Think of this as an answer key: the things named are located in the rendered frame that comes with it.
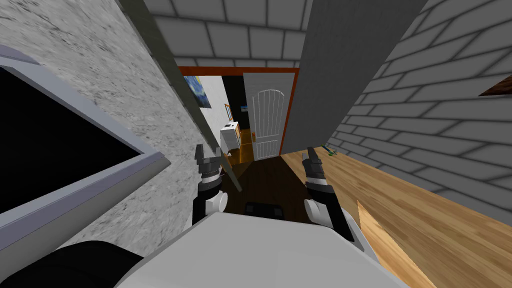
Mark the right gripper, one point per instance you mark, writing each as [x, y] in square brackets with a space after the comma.
[314, 171]

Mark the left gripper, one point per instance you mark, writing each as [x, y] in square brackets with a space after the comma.
[210, 168]

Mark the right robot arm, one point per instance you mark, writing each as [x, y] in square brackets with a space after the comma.
[328, 202]

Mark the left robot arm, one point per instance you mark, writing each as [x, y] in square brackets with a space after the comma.
[72, 264]

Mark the green and blue floor object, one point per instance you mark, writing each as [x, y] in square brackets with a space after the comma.
[329, 149]

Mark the white cabinet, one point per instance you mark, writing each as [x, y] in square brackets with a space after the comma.
[228, 136]

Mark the small wood framed picture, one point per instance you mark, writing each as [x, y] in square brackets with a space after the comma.
[228, 112]

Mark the small blue picture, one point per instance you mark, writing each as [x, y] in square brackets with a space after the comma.
[244, 108]

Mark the white panelled door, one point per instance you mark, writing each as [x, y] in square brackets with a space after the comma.
[268, 116]

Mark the blue swirl painting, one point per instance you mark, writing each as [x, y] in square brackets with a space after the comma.
[198, 91]

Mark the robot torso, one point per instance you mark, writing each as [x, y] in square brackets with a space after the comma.
[248, 256]

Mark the grey framed black window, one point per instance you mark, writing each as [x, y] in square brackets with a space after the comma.
[52, 148]

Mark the brown wooden board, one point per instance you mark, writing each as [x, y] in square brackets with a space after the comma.
[500, 87]

